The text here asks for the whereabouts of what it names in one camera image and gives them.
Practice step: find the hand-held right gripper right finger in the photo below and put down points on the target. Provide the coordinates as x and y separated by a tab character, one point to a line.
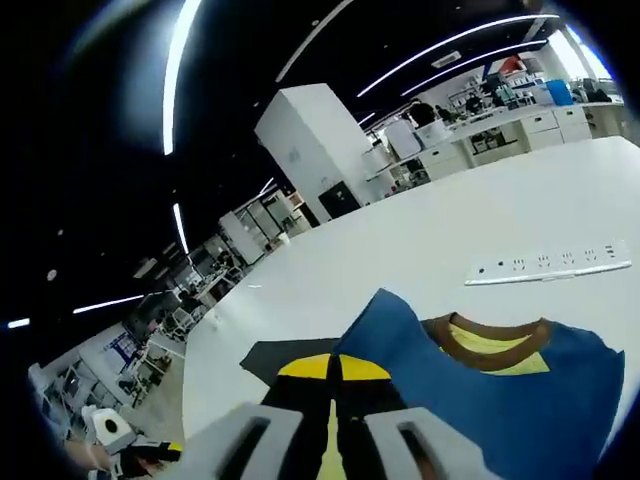
400	445

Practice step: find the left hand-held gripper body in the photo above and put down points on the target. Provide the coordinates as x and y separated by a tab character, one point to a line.
110	430

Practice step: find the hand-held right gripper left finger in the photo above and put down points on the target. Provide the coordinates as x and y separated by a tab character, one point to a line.
250	445

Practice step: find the yellow blue black garment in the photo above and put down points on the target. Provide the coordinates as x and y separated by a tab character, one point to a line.
500	400

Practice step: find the person's left hand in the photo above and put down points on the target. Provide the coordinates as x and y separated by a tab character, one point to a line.
85	457

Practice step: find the white paper cup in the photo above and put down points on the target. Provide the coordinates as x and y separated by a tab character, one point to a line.
284	238

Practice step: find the white power strip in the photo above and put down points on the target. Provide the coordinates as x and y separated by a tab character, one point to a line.
550	262

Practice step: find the black box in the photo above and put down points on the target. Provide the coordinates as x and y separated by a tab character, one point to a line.
339	200

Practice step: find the white appliance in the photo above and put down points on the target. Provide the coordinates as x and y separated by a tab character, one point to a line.
376	162

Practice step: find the white cabinet unit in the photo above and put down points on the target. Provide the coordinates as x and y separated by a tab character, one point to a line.
401	140

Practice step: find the white square pillar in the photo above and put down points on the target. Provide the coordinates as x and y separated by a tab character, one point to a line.
310	140

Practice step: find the white storage box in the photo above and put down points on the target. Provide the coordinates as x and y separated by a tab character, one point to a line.
431	135

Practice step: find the white drawer counter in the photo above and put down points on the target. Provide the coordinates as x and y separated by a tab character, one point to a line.
545	125

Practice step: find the long ceiling light strip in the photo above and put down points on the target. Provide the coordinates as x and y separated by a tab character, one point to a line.
175	75

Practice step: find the blue crate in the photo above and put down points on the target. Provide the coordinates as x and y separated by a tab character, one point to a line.
558	92

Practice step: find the ceiling air vent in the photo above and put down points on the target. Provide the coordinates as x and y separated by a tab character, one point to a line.
447	60

